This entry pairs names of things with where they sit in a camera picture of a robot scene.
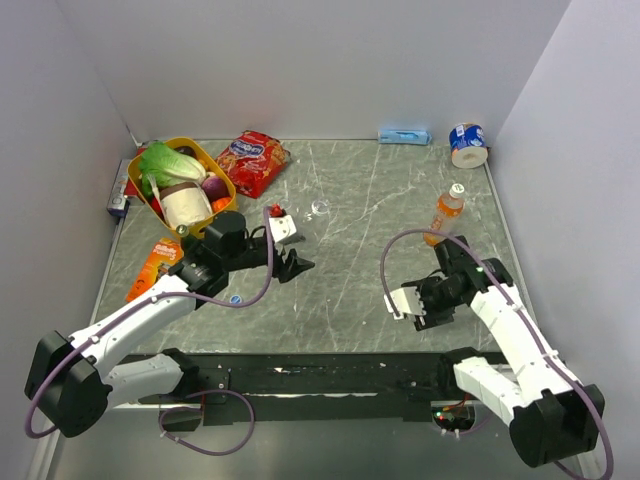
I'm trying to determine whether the purple toy onion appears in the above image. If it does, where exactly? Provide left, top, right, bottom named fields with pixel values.
left=201, top=175, right=230, bottom=202

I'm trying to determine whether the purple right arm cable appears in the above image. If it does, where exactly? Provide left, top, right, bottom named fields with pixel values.
left=379, top=228, right=615, bottom=480

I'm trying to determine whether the clear plastic water bottle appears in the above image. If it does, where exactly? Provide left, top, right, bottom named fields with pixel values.
left=303, top=199, right=330, bottom=223

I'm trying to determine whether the yellow plastic basket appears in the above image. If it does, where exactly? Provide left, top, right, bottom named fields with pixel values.
left=128, top=137, right=244, bottom=237

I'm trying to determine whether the red snack bag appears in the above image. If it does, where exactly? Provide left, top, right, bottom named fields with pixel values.
left=215, top=130, right=290, bottom=199

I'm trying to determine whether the purple white box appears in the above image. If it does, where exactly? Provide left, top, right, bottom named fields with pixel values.
left=106, top=159, right=131, bottom=218

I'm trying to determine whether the orange juice plastic bottle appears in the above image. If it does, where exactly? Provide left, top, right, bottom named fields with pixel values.
left=429, top=183, right=465, bottom=233

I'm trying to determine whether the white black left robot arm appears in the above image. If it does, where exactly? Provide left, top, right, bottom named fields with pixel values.
left=24, top=208, right=296, bottom=439

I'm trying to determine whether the orange toy fruit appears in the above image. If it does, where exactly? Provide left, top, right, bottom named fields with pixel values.
left=211, top=196, right=232, bottom=213

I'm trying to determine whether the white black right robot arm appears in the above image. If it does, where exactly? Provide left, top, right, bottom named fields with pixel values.
left=382, top=234, right=610, bottom=467

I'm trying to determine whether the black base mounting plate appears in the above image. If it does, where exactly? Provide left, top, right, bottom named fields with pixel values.
left=141, top=352, right=473, bottom=426

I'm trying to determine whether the blue tissue pack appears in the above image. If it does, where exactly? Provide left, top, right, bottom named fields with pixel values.
left=377, top=129, right=432, bottom=146

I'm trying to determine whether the green glass bottle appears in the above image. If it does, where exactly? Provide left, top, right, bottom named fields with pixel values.
left=175, top=225, right=204, bottom=255

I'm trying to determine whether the blue wrapped toilet roll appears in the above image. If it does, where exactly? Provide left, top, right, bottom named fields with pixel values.
left=449, top=123, right=488, bottom=169

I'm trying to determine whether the orange razor package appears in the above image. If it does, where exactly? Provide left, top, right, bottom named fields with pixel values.
left=125, top=238, right=183, bottom=302

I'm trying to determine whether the cream brown toy mushroom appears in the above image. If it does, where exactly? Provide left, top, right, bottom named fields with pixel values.
left=159, top=182, right=213, bottom=229

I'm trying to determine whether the green toy cabbage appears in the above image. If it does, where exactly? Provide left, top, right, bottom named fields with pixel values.
left=138, top=142, right=207, bottom=197

